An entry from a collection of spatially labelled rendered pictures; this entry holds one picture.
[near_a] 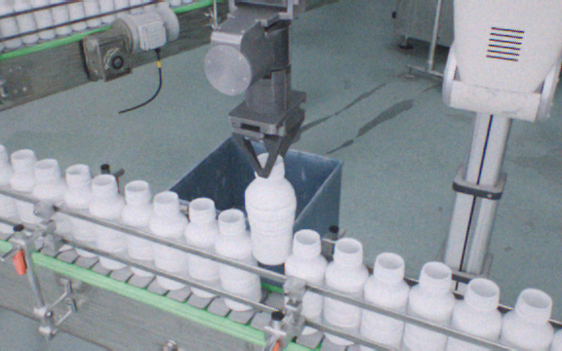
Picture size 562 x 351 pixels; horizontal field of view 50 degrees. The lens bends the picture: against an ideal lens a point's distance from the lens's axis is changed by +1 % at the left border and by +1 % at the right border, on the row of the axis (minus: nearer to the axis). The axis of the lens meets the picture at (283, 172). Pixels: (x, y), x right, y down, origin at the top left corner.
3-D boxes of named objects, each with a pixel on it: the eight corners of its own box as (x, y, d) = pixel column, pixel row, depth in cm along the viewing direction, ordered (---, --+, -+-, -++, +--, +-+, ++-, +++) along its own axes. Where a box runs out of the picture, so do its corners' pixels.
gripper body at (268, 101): (226, 129, 73) (222, 72, 70) (263, 97, 81) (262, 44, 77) (274, 138, 71) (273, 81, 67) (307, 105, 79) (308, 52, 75)
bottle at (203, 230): (234, 283, 99) (229, 201, 91) (212, 305, 95) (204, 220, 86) (206, 270, 102) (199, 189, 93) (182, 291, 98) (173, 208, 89)
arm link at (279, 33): (299, 10, 70) (256, 4, 72) (274, 27, 65) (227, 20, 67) (299, 65, 74) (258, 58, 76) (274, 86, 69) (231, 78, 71)
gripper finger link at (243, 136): (232, 179, 79) (228, 116, 74) (257, 155, 84) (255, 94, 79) (279, 192, 76) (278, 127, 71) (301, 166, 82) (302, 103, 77)
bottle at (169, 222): (180, 296, 97) (170, 213, 88) (150, 285, 99) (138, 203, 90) (201, 274, 101) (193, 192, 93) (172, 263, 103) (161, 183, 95)
